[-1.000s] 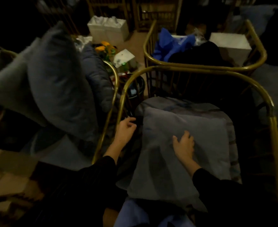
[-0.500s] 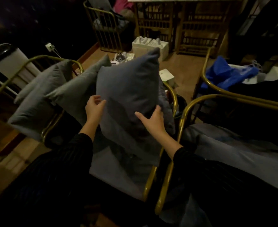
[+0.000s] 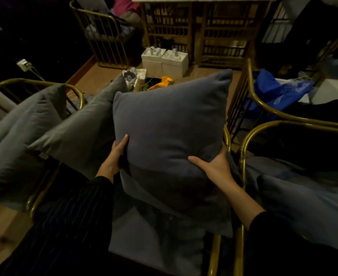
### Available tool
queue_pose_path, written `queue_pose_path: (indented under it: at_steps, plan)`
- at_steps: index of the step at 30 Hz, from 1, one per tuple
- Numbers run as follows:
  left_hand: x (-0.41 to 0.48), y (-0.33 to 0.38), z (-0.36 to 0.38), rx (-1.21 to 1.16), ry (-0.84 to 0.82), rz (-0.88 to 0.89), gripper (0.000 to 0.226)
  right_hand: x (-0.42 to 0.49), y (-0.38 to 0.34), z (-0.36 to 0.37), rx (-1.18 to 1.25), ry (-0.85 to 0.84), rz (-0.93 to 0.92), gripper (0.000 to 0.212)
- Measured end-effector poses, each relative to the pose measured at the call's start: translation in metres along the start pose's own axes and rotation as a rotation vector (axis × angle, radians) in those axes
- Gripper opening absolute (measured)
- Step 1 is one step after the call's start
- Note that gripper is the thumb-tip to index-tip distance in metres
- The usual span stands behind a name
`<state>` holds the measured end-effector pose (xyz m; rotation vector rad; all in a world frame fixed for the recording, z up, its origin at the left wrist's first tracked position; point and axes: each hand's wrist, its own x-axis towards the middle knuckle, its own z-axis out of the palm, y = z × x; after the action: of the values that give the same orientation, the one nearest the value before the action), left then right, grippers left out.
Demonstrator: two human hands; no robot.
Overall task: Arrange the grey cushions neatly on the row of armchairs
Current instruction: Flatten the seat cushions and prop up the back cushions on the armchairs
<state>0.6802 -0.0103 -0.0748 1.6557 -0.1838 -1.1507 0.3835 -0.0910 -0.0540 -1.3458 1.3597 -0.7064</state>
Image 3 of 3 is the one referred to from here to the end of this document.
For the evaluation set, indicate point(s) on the blue-grey square cushion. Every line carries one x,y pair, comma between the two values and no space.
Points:
172,117
309,215

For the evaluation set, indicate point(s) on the marble table with lattice base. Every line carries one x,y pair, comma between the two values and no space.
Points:
196,37

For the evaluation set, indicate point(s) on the person's left hand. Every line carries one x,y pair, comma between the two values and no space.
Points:
110,163

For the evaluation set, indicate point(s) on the blue plastic bag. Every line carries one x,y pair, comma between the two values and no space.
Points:
272,91

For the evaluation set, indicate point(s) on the person's right hand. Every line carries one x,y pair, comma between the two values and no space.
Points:
219,172

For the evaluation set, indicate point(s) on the black clothing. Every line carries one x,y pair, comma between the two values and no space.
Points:
324,112

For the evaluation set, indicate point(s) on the person's right forearm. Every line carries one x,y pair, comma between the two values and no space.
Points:
243,204

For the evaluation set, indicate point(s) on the light grey cushion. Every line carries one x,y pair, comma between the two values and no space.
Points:
91,4

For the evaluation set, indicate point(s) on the open white headset box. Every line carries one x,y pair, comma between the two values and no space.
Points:
141,80

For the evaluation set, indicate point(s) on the large white box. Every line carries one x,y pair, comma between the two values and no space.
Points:
332,90

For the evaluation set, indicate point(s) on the white headset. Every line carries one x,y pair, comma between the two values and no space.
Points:
128,77

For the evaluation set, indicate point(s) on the black pouch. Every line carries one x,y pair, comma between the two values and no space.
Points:
153,81

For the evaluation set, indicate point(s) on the grey square cushion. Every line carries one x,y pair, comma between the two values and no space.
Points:
19,146
80,132

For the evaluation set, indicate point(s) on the white power adapter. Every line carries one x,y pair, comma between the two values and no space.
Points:
23,65

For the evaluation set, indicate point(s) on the white plastic bag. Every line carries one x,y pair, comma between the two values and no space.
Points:
304,99

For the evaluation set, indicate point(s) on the white foam box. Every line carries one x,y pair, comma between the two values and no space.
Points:
153,66
173,68

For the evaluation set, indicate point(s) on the person's left forearm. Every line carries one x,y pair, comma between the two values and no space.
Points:
71,227

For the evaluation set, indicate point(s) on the white controller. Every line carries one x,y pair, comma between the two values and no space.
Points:
155,51
175,52

